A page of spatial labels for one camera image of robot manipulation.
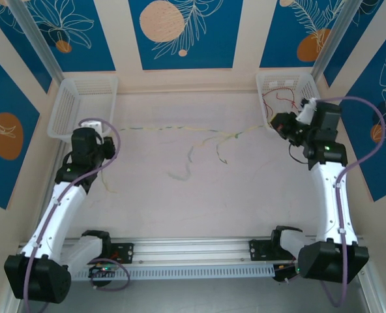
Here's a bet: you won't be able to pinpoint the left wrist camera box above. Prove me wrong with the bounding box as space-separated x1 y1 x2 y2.
79 119 103 132

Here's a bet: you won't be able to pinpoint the small circuit board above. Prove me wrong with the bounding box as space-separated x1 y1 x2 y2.
88 264 119 278
273 263 300 283

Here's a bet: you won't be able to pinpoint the grey slotted cable duct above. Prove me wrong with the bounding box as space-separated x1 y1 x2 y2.
70 263 276 282

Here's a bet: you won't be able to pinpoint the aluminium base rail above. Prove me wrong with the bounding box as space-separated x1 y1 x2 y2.
16 234 373 267

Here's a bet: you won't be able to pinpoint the yellow green striped cable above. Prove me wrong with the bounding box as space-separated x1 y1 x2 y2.
168 125 275 182
100 123 275 194

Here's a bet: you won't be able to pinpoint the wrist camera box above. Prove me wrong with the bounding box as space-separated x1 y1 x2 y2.
79 119 103 132
297 97 320 124

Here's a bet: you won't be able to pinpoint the aluminium corner post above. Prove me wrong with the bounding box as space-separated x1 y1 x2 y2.
312 0 360 81
7 0 66 81

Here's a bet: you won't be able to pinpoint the aluminium frame rail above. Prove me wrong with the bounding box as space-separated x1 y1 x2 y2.
357 260 386 313

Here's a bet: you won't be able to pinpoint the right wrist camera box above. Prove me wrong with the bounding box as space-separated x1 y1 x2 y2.
297 97 320 124

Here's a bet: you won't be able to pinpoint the white plastic mesh basket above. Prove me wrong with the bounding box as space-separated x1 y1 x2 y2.
46 76 119 143
255 71 330 133

